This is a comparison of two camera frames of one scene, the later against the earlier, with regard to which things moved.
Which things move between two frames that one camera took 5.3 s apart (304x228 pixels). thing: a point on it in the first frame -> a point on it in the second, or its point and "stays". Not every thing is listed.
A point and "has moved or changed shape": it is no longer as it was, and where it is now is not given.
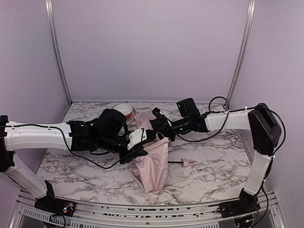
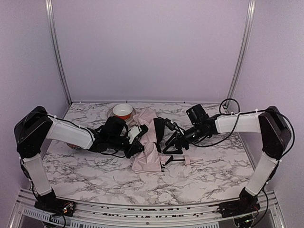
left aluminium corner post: x=49 y=7 stays
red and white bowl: x=125 y=109 stays
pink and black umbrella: x=151 y=169 has moved or changed shape
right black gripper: x=166 y=128 -> x=178 y=139
